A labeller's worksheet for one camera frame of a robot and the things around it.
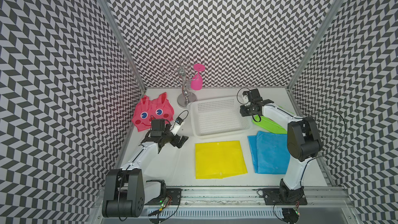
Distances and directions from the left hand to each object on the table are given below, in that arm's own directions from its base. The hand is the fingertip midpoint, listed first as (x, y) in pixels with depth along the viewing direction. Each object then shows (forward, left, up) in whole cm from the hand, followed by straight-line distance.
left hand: (180, 133), depth 88 cm
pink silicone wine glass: (+32, -9, +11) cm, 35 cm away
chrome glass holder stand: (+30, 0, -5) cm, 30 cm away
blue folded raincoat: (-10, -50, -4) cm, 52 cm away
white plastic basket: (+14, -22, -6) cm, 27 cm away
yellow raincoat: (-13, -21, -6) cm, 26 cm away
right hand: (+14, -39, +1) cm, 41 cm away
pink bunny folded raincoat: (+22, +17, -5) cm, 29 cm away
